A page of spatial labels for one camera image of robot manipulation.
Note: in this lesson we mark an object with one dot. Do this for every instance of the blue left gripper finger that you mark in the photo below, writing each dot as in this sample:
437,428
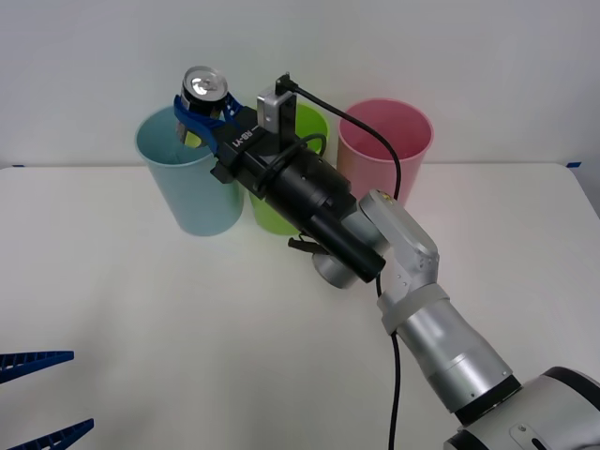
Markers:
61,438
28,363

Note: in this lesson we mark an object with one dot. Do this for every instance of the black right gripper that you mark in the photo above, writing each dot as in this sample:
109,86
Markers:
248,159

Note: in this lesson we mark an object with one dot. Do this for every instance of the black drink can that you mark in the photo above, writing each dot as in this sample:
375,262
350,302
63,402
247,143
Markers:
204,84

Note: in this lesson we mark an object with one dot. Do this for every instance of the right arm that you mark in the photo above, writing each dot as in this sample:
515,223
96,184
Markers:
422,244

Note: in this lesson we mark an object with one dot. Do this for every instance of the pale blue plastic bin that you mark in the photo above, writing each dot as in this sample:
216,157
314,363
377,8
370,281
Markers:
197,201

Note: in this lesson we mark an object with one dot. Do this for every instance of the green plastic bin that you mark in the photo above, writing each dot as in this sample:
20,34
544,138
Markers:
272,218

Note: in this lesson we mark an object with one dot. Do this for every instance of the pink plastic bin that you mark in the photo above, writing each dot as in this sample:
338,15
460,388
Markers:
365,173

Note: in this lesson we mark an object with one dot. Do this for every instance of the right arm wrist camera box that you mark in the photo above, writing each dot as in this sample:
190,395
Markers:
269,110

